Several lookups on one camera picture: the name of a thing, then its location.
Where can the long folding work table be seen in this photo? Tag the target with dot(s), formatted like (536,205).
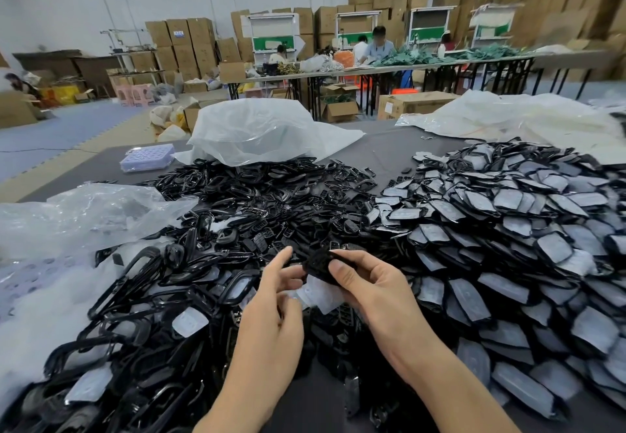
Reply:
(440,63)

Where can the wall of brown cardboard boxes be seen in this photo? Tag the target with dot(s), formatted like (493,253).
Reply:
(552,7)

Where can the white sacks on floor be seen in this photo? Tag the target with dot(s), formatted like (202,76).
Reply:
(168,122)

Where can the person's left forearm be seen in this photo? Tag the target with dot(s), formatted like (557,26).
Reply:
(249,393)

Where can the white translucent plastic bag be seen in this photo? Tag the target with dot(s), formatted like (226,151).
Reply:
(264,129)

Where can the orange bag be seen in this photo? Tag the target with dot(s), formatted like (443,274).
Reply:
(342,59)

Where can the small cardboard box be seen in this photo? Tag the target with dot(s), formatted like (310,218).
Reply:
(233,72)

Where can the large cardboard box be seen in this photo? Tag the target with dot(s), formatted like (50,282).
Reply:
(14,109)

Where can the person's left hand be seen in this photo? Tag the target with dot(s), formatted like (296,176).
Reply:
(266,322)

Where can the person's right forearm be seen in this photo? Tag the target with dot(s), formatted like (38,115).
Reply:
(450,388)

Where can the white green workstation rack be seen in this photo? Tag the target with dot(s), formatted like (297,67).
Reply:
(430,24)
(358,26)
(272,36)
(495,24)

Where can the closed cardboard box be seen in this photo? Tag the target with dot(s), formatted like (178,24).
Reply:
(415,103)

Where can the open cardboard box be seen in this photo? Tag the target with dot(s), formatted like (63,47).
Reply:
(340,104)

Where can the clear crumpled plastic bag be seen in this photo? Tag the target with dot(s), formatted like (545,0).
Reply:
(83,217)

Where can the pile of black plastic frames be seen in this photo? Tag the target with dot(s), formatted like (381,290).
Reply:
(205,261)

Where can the pile of green goods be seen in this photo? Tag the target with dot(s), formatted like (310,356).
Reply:
(440,55)

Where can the pink plastic stool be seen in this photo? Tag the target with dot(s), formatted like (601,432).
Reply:
(124,95)
(143,94)

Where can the pile of grey filter cartridges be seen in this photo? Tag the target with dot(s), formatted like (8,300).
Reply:
(508,251)

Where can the brown wooden desk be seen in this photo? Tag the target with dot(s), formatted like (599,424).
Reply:
(73,68)

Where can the metal shelf rack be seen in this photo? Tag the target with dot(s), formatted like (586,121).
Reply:
(129,53)

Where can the white filter pad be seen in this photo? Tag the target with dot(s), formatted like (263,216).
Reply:
(318,295)

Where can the person's right hand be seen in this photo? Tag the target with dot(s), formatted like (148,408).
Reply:
(379,295)

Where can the person's right thumb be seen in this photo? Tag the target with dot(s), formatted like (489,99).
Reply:
(342,276)

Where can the large white plastic sheet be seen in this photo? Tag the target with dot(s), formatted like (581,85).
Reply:
(528,117)

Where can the person's left thumb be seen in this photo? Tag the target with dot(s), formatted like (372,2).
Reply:
(291,284)

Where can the lilac plastic compartment box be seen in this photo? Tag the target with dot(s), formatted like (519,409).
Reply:
(146,157)

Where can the black plastic mask part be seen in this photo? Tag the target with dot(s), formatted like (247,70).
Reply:
(319,265)

